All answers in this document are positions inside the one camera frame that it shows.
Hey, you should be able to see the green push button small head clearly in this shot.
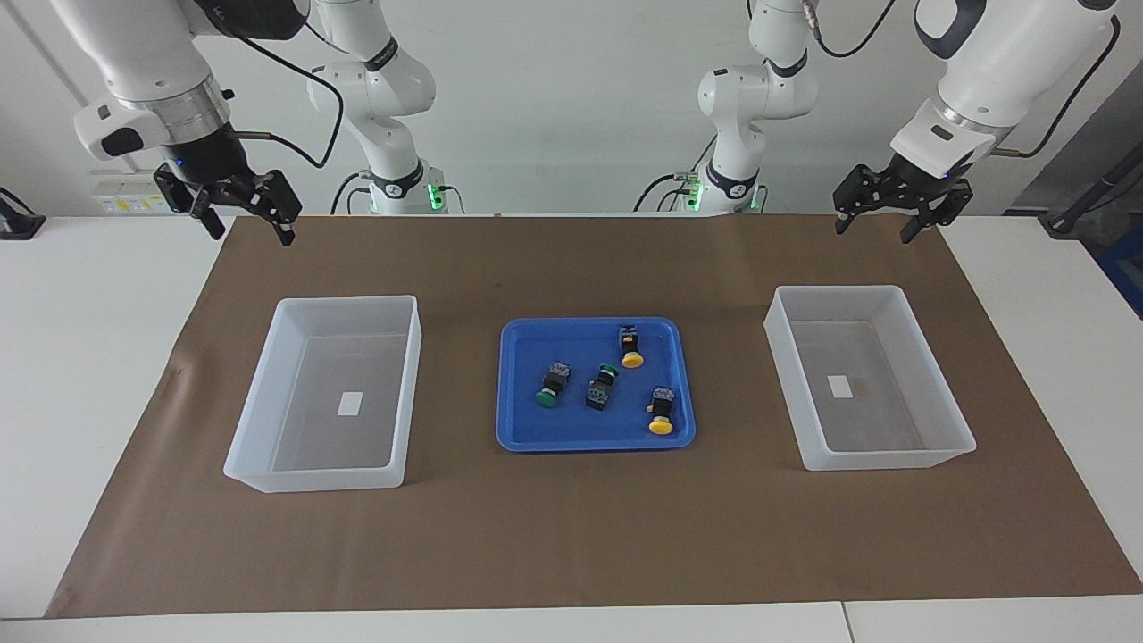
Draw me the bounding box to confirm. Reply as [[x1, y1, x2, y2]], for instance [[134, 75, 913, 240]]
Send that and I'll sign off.
[[585, 363, 621, 412]]

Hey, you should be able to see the green push button wide head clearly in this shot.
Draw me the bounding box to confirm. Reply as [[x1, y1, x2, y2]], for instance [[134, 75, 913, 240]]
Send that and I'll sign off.
[[536, 362, 573, 409]]

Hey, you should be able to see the black stand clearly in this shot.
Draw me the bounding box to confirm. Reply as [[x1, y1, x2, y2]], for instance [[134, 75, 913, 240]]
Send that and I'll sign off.
[[1040, 143, 1143, 238]]

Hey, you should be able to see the black device on table edge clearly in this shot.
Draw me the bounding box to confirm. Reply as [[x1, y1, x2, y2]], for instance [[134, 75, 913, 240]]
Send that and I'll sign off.
[[0, 186, 47, 240]]

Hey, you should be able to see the translucent white plastic box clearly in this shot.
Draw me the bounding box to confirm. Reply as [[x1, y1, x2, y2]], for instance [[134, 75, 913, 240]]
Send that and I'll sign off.
[[223, 295, 422, 494], [763, 285, 977, 472]]

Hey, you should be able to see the blue crate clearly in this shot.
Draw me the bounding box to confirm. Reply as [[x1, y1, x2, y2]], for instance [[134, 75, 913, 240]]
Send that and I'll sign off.
[[1097, 228, 1143, 318]]

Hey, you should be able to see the dark grey partition panel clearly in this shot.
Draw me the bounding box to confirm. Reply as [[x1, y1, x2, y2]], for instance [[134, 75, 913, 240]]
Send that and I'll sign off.
[[1005, 76, 1143, 217]]

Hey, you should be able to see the blue plastic tray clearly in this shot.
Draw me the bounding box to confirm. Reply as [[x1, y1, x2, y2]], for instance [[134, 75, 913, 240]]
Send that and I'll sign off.
[[496, 316, 697, 453]]

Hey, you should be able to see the brown paper mat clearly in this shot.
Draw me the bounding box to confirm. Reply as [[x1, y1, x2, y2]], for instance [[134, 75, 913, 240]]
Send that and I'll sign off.
[[45, 214, 1143, 619]]

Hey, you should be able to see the white wall socket strip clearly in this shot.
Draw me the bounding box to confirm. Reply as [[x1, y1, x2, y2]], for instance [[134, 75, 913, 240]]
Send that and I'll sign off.
[[89, 170, 190, 215]]

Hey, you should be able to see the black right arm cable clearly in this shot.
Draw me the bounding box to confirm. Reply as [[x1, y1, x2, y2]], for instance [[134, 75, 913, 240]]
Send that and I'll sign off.
[[228, 18, 346, 171]]

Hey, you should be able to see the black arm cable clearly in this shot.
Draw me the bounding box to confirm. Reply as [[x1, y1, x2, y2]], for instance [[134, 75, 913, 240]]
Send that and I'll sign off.
[[228, 18, 346, 171], [802, 0, 1122, 160]]

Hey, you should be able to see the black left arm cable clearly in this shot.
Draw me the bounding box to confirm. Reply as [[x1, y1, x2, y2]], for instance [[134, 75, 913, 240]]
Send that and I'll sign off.
[[802, 0, 1122, 160]]

